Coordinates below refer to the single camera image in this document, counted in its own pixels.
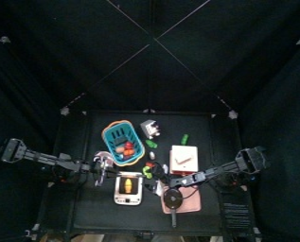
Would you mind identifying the orange yellow toy corn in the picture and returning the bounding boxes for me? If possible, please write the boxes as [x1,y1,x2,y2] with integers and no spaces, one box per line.
[123,178,134,194]

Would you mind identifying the black toy frying pan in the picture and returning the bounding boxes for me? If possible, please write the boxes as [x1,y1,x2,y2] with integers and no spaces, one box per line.
[162,188,185,229]

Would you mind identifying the white box with yellow item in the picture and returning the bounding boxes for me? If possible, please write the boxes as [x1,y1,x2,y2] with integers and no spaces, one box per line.
[112,171,144,206]

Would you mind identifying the pink mat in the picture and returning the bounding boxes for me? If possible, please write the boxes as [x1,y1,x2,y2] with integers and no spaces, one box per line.
[160,184,202,215]

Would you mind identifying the blue basket with orange rim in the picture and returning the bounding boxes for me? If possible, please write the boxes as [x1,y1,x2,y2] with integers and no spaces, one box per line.
[100,119,146,167]

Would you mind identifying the grey white toy cube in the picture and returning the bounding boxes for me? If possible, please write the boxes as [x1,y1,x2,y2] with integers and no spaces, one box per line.
[139,119,162,140]

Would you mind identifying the light green toy ring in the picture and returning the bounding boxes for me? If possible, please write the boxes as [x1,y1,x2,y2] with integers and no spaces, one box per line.
[142,165,152,180]

